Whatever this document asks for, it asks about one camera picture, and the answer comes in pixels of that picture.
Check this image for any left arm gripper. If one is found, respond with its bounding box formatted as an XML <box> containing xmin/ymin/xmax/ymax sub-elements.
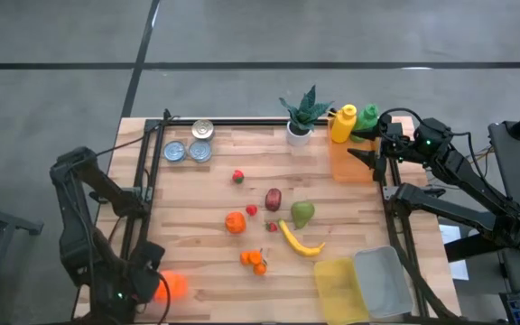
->
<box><xmin>125</xmin><ymin>240</ymin><xmax>167</xmax><ymax>305</ymax></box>

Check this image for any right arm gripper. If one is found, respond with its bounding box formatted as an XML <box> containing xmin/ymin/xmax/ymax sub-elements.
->
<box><xmin>347</xmin><ymin>113</ymin><xmax>424</xmax><ymax>184</ymax></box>

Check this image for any orange squeeze bottle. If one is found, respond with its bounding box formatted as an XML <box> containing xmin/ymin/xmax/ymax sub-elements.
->
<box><xmin>153</xmin><ymin>270</ymin><xmax>190</xmax><ymax>303</ymax></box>

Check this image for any green squeeze bottle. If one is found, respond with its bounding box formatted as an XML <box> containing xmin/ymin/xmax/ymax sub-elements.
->
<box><xmin>351</xmin><ymin>103</ymin><xmax>381</xmax><ymax>144</ymax></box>

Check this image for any yellow squeeze bottle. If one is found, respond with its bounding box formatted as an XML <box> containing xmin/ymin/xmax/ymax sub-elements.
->
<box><xmin>330</xmin><ymin>103</ymin><xmax>358</xmax><ymax>144</ymax></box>

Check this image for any green toy pear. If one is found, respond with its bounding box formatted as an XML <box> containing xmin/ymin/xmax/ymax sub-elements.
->
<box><xmin>290</xmin><ymin>200</ymin><xmax>317</xmax><ymax>231</ymax></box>

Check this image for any dark red toy apple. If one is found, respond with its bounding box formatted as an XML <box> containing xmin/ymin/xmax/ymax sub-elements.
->
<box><xmin>265</xmin><ymin>188</ymin><xmax>283</xmax><ymax>213</ymax></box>

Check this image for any orange mandarin bunch with leaf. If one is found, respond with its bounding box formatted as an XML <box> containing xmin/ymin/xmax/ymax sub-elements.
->
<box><xmin>239</xmin><ymin>247</ymin><xmax>270</xmax><ymax>277</ymax></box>

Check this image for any orange plastic bin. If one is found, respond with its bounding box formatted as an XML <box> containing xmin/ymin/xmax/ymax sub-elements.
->
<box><xmin>328</xmin><ymin>116</ymin><xmax>385</xmax><ymax>184</ymax></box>

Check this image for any green plant in white pot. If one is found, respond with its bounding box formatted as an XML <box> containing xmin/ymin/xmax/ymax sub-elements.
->
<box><xmin>278</xmin><ymin>84</ymin><xmax>335</xmax><ymax>148</ymax></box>

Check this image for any white paper sheet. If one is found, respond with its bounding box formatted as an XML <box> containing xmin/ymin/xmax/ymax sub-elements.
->
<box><xmin>438</xmin><ymin>223</ymin><xmax>470</xmax><ymax>282</ymax></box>

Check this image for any crumpled orange toy fruit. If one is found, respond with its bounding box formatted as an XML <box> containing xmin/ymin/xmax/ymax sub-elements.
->
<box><xmin>224</xmin><ymin>211</ymin><xmax>248</xmax><ymax>236</ymax></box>

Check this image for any yellow toy banana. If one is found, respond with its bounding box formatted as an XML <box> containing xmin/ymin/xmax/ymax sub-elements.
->
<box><xmin>277</xmin><ymin>218</ymin><xmax>327</xmax><ymax>259</ymax></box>

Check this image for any grey plastic bin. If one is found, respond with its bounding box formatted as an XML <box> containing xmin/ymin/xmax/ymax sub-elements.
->
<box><xmin>353</xmin><ymin>245</ymin><xmax>416</xmax><ymax>320</ymax></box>

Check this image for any silver tin can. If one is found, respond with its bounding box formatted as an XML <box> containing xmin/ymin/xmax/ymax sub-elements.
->
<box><xmin>188</xmin><ymin>139</ymin><xmax>214</xmax><ymax>164</ymax></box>
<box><xmin>162</xmin><ymin>140</ymin><xmax>188</xmax><ymax>164</ymax></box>

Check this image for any yellow plastic bin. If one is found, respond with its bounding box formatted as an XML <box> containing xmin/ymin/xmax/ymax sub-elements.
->
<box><xmin>312</xmin><ymin>256</ymin><xmax>372</xmax><ymax>325</ymax></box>

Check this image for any grey metal stand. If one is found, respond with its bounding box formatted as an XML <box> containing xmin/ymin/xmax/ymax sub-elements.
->
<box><xmin>0</xmin><ymin>193</ymin><xmax>44</xmax><ymax>325</ymax></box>

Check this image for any tin can with colourful label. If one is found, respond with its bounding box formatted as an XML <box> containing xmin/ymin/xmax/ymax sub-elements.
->
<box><xmin>190</xmin><ymin>118</ymin><xmax>216</xmax><ymax>142</ymax></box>

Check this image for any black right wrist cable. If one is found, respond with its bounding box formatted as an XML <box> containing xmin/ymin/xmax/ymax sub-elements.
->
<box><xmin>378</xmin><ymin>107</ymin><xmax>424</xmax><ymax>136</ymax></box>

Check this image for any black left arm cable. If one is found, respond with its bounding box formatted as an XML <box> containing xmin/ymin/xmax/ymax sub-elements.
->
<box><xmin>92</xmin><ymin>107</ymin><xmax>181</xmax><ymax>159</ymax></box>

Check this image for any black metal rig frame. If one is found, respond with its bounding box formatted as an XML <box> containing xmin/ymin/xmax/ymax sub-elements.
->
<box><xmin>77</xmin><ymin>107</ymin><xmax>467</xmax><ymax>325</ymax></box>

